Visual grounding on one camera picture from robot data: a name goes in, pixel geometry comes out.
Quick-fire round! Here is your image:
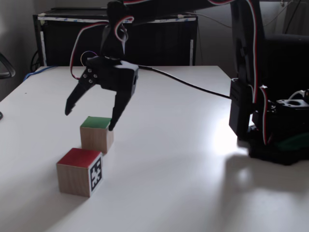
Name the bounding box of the wooden cube with green face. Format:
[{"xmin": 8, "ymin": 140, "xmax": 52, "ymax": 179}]
[{"xmin": 80, "ymin": 116, "xmax": 114, "ymax": 154}]

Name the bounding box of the wooden cube red face marker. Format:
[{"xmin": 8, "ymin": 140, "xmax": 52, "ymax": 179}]
[{"xmin": 56, "ymin": 147, "xmax": 104, "ymax": 198}]

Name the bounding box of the black cabinet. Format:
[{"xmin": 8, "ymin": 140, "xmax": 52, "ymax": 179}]
[{"xmin": 32, "ymin": 7, "xmax": 199, "ymax": 67}]

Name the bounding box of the black chair armrest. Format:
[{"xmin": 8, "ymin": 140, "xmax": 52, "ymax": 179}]
[{"xmin": 0, "ymin": 51, "xmax": 16, "ymax": 79}]

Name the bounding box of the black printed part with hole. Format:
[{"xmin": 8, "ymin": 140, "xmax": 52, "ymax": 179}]
[{"xmin": 276, "ymin": 88, "xmax": 309, "ymax": 109}]

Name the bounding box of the red white black servo wire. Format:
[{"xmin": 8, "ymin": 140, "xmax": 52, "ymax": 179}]
[
  {"xmin": 207, "ymin": 0, "xmax": 274, "ymax": 146},
  {"xmin": 70, "ymin": 15, "xmax": 135, "ymax": 80}
]

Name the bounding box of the blue cable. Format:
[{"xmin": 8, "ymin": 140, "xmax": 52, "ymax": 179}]
[{"xmin": 23, "ymin": 65, "xmax": 56, "ymax": 81}]

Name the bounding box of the black cable across table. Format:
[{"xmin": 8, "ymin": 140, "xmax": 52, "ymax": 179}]
[{"xmin": 138, "ymin": 65, "xmax": 233, "ymax": 99}]

